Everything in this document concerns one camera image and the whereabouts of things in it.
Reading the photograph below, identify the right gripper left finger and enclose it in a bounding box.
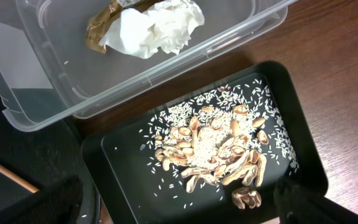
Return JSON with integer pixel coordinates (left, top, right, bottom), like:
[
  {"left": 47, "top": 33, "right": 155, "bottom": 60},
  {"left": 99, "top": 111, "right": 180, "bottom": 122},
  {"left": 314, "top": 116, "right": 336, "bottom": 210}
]
[{"left": 0, "top": 175, "right": 83, "bottom": 224}]

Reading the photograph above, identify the clear plastic waste bin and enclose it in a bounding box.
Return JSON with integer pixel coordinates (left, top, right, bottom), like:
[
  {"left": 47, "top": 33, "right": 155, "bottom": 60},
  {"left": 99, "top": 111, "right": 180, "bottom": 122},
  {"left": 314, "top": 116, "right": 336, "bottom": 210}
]
[{"left": 0, "top": 0, "right": 294, "bottom": 132}]

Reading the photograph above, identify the silver white wrapper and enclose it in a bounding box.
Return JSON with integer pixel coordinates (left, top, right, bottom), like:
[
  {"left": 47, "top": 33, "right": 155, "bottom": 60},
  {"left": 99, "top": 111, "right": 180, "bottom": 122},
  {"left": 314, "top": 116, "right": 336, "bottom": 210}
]
[{"left": 99, "top": 0, "right": 204, "bottom": 59}]

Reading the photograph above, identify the food scraps pile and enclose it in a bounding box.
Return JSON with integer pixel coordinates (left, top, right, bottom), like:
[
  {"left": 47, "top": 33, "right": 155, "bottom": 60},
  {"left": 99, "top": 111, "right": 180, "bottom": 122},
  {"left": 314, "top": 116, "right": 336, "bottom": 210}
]
[{"left": 139, "top": 78, "right": 300, "bottom": 209}]

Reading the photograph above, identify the round black serving tray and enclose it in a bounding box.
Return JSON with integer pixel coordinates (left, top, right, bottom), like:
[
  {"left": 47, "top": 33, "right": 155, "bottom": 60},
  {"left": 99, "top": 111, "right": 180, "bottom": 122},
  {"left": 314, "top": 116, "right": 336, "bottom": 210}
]
[{"left": 0, "top": 102, "right": 101, "bottom": 223}]

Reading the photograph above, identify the gold foil snack wrapper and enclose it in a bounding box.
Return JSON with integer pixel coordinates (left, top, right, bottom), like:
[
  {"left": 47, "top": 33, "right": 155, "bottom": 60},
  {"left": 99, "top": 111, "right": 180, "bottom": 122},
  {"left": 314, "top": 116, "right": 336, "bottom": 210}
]
[{"left": 85, "top": 0, "right": 161, "bottom": 54}]

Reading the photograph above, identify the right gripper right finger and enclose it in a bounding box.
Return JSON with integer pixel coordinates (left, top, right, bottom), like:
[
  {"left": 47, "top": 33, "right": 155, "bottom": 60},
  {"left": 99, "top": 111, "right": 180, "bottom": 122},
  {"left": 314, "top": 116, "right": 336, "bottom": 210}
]
[{"left": 273, "top": 176, "right": 358, "bottom": 224}]

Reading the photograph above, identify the black rectangular waste tray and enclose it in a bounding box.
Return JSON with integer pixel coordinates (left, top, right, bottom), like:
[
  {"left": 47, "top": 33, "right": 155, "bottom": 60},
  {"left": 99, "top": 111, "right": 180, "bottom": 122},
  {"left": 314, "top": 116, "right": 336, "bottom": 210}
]
[{"left": 81, "top": 61, "right": 328, "bottom": 223}]

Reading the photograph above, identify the wooden chopstick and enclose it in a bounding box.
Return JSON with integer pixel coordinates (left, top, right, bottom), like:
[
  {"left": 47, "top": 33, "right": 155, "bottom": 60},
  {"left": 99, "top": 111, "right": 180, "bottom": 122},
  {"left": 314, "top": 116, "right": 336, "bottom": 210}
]
[{"left": 0, "top": 165, "right": 39, "bottom": 194}]

